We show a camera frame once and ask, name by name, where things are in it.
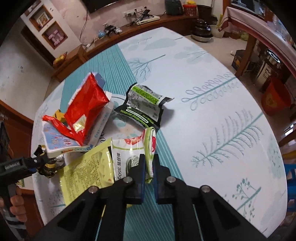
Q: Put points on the small wooden cabinet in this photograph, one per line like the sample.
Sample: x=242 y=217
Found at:
x=71 y=62

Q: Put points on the steel pot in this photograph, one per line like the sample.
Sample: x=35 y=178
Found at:
x=266 y=67

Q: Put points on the black and green packet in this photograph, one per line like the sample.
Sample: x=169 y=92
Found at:
x=143 y=102

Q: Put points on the fruit bowl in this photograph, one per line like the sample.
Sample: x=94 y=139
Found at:
x=60 y=59

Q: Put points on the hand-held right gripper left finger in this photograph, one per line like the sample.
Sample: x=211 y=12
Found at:
x=138 y=187

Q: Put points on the gold wrapper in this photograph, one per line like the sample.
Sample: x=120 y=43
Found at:
x=59 y=115

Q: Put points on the pink dumbbells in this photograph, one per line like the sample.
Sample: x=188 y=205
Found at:
x=55 y=37

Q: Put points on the pink covered table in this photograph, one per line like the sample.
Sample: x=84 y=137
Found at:
x=266 y=27

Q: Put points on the blue plastic stool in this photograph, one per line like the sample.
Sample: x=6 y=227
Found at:
x=291 y=172

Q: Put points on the white noodle packet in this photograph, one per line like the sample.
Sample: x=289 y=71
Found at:
x=124 y=157

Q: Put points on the grey air fryer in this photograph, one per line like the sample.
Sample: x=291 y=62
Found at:
x=173 y=7

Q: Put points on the lime green packet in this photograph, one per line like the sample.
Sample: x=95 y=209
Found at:
x=85 y=166

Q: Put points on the red plastic basket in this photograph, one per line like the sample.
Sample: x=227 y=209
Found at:
x=190 y=9

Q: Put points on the framed picture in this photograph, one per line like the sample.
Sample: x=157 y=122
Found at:
x=42 y=18

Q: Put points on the blue and yellow cardboard box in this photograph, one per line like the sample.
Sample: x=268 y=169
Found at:
x=239 y=60

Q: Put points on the white set-top box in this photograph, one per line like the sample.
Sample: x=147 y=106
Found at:
x=148 y=20

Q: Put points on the person's left hand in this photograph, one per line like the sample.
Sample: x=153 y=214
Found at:
x=18 y=206

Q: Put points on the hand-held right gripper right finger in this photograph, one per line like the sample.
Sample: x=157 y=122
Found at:
x=159 y=187

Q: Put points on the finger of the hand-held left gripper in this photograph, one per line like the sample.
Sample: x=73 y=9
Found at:
x=40 y=159
x=34 y=167

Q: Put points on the table with patterned tablecloth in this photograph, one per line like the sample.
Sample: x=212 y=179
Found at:
x=208 y=104

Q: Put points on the red bucket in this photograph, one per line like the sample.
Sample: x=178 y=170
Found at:
x=275 y=97

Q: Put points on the long wooden television cabinet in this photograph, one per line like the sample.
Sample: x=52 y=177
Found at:
x=129 y=30

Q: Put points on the black flat television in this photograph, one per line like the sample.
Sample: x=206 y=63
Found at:
x=104 y=3

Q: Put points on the dark woven basket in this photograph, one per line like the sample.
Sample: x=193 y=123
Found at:
x=204 y=11

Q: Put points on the dark gold patterned packet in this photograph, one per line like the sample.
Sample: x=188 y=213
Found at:
x=49 y=168

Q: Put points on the white printed carton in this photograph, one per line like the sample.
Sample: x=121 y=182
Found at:
x=99 y=129

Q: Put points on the white pot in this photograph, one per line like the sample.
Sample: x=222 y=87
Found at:
x=217 y=32

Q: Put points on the red foil bag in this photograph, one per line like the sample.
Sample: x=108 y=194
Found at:
x=87 y=109

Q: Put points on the wooden door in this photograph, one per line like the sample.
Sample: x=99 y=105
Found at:
x=16 y=129

